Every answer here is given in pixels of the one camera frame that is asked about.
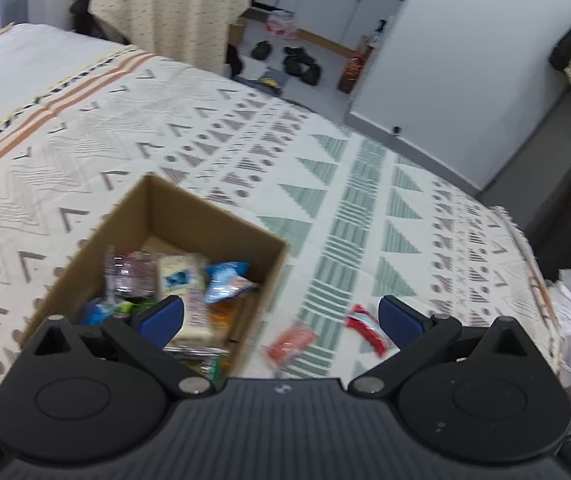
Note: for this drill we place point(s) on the red bottle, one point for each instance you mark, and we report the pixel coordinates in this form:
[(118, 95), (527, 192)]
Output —
[(351, 74)]

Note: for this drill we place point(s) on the red and white plastic bag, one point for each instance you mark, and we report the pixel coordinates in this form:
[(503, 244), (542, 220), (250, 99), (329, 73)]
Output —
[(280, 25)]

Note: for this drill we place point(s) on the white cabinet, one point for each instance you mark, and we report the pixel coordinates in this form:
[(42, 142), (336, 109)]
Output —
[(335, 0)]

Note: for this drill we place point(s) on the light blue snack packet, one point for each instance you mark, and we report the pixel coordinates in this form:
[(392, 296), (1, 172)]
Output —
[(228, 280)]

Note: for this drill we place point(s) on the small orange snack packet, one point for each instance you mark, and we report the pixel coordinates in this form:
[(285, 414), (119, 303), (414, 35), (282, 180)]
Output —
[(290, 344)]

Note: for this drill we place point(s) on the orange rice cracker packet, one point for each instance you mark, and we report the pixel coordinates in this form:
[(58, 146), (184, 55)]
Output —
[(223, 316)]

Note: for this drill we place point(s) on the small blue snack packet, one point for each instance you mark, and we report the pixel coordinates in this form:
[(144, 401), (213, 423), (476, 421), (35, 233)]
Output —
[(93, 312)]

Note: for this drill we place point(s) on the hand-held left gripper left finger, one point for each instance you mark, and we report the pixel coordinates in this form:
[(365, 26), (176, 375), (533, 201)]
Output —
[(163, 317)]

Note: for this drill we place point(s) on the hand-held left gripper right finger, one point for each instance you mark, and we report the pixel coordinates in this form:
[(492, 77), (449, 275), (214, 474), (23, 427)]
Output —
[(400, 322)]

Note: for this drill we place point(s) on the purple snack packet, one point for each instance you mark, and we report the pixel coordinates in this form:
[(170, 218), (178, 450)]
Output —
[(130, 272)]

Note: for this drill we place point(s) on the black shoe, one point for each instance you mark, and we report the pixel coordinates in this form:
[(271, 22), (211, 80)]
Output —
[(261, 49), (301, 65)]

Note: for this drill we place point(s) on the large green snack packet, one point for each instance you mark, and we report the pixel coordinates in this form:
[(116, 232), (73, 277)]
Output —
[(133, 306)]

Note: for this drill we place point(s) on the brown cardboard box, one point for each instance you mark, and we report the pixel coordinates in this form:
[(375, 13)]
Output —
[(190, 215)]

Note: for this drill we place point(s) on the small green snack packet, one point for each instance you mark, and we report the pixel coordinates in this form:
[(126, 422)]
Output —
[(214, 367)]

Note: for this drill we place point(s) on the long white bread packet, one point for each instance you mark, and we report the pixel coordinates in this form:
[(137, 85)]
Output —
[(185, 285)]

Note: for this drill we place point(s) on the black spray bottle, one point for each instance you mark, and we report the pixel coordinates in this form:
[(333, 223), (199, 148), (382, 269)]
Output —
[(379, 32)]

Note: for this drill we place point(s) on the red snack packet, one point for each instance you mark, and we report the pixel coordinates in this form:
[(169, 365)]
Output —
[(368, 329)]

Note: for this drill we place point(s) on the patterned blanket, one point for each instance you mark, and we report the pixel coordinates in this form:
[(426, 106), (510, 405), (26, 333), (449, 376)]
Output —
[(215, 130)]

